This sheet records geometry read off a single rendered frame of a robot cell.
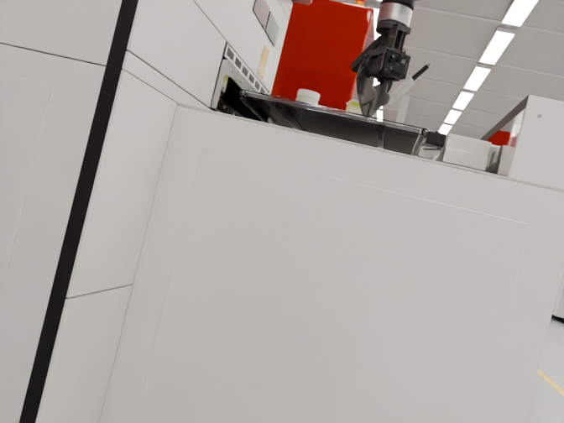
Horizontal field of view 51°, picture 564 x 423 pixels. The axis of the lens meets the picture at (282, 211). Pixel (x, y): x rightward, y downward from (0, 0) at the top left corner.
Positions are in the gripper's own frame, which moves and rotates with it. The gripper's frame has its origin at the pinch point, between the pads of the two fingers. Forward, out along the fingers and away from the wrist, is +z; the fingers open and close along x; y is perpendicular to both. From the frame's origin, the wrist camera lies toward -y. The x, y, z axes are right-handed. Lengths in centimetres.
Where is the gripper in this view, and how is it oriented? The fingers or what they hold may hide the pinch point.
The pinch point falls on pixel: (365, 113)
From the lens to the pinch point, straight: 140.6
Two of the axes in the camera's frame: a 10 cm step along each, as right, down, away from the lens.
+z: -2.4, 9.7, 0.1
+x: 8.7, 2.1, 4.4
